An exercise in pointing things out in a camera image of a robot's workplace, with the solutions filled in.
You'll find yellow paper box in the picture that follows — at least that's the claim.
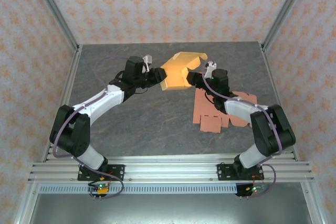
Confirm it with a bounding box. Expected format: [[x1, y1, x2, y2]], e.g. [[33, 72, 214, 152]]
[[160, 51, 209, 92]]

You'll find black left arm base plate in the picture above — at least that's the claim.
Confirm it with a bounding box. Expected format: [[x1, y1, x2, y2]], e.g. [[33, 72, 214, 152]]
[[77, 164, 125, 182]]

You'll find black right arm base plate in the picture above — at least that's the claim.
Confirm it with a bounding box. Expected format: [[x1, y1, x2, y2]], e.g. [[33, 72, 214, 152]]
[[217, 163, 265, 182]]

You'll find grey slotted cable duct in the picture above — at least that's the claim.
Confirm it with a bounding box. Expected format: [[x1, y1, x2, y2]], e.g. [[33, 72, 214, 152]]
[[38, 184, 238, 195]]

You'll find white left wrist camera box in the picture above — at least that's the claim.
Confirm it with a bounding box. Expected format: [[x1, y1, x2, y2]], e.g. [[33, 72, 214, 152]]
[[142, 55, 153, 73]]

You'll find grey metal panel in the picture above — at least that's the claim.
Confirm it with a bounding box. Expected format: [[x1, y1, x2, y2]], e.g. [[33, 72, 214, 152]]
[[26, 194, 314, 224]]

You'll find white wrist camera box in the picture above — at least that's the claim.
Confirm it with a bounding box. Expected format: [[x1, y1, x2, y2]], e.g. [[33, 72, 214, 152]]
[[142, 55, 153, 73], [204, 60, 217, 78]]

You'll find aluminium table side rail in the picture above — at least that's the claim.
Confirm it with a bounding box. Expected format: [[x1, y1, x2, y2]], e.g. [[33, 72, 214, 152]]
[[40, 45, 83, 162], [259, 42, 300, 162]]

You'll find reddish brown cardboard box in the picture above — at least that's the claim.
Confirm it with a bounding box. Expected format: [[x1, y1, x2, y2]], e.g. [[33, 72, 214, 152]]
[[191, 89, 258, 133]]

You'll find aluminium frame post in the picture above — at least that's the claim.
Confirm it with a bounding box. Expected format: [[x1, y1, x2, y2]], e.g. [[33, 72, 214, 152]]
[[261, 0, 313, 50], [27, 0, 81, 51]]

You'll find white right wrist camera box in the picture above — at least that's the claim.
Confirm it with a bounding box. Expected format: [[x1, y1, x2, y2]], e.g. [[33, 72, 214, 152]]
[[204, 60, 217, 78]]

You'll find aluminium mounting rail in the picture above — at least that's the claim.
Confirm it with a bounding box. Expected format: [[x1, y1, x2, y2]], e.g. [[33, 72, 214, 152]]
[[27, 155, 316, 183]]

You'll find aluminium frame leg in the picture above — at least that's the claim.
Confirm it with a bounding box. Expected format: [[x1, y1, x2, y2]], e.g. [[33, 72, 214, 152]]
[[13, 182, 40, 224], [300, 182, 326, 224]]

